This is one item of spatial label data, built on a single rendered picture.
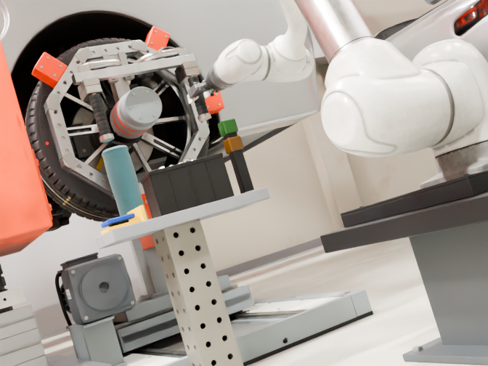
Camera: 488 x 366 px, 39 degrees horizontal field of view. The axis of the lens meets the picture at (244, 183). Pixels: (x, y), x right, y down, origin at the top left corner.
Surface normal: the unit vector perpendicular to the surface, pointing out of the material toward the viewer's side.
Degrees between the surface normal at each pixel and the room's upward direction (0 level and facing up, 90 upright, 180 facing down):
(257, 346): 90
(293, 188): 90
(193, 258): 90
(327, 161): 90
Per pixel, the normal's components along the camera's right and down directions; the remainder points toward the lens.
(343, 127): -0.80, 0.26
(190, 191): 0.28, -0.15
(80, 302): 0.05, -0.08
